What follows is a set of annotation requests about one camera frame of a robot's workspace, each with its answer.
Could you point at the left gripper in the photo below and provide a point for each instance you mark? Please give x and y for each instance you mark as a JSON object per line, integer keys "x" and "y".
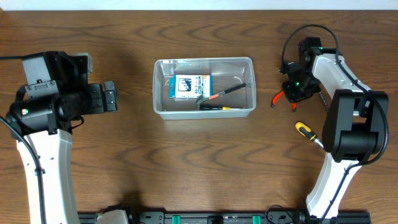
{"x": 95, "y": 99}

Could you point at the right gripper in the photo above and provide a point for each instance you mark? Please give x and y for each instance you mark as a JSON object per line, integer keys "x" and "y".
{"x": 293, "y": 96}

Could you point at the silver ratchet wrench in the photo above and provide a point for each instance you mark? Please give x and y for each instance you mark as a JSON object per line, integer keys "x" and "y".
{"x": 324, "y": 102}

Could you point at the orange handled cutting pliers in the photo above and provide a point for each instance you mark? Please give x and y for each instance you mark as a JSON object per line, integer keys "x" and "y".
{"x": 277, "y": 97}

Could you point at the slim black yellow screwdriver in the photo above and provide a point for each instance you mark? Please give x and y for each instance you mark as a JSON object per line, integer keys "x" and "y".
{"x": 215, "y": 108}

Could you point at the small black handled hammer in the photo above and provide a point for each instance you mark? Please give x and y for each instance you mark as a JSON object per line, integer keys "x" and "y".
{"x": 201, "y": 99}

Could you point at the blue white screwdriver set box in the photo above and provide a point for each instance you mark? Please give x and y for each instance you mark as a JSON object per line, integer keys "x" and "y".
{"x": 190, "y": 86}

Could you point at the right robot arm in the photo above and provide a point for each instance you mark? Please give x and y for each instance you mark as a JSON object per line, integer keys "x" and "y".
{"x": 355, "y": 128}

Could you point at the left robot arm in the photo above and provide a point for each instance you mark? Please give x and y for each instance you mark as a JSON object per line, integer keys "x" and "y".
{"x": 43, "y": 132}

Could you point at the clear plastic container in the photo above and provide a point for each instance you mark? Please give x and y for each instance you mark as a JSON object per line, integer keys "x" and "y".
{"x": 227, "y": 72}

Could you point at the stubby yellow black screwdriver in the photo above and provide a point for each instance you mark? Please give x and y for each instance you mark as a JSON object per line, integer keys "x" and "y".
{"x": 306, "y": 131}

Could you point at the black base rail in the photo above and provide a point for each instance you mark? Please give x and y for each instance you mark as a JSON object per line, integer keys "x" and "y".
{"x": 275, "y": 214}

